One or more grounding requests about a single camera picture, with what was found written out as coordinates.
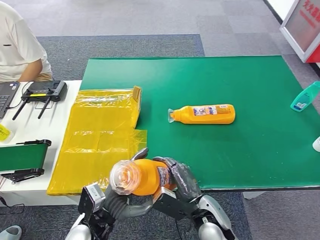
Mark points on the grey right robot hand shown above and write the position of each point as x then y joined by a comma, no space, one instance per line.
185,179

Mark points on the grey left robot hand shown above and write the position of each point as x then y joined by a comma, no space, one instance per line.
135,208

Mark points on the orange bottle with clear cap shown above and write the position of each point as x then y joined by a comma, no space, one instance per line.
145,177
204,116

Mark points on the person's forearm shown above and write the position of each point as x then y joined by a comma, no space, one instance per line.
31,71

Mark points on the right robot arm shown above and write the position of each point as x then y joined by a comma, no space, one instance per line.
212,212

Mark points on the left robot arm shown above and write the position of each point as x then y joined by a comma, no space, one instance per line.
116,203

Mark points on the teal plastic bottle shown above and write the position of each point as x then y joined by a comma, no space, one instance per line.
306,97

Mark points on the green table mat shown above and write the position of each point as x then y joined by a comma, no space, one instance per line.
225,155

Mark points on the yellow film wrapped cardboard box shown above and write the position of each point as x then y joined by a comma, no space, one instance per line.
100,145

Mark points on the white side table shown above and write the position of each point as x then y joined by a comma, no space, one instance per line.
32,129

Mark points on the small green belt conveyor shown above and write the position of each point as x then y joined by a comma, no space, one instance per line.
23,157

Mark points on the pale green slipper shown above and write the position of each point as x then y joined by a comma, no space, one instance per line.
10,233

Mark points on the black remote controller with antennas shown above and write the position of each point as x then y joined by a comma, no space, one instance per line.
44,89

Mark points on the white plastic object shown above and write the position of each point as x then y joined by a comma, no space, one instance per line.
317,144

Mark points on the yellow sticker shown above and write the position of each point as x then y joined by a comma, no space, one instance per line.
4,133

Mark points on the grey laptop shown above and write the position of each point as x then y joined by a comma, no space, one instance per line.
6,96

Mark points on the red and white display cabinet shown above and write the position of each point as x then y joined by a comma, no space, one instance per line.
302,30

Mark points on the person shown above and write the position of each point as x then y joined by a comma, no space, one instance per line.
15,39

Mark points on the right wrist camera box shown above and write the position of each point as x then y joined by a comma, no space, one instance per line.
172,207

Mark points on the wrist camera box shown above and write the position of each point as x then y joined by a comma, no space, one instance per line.
93,193
172,207

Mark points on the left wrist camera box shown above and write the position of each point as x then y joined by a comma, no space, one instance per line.
93,193

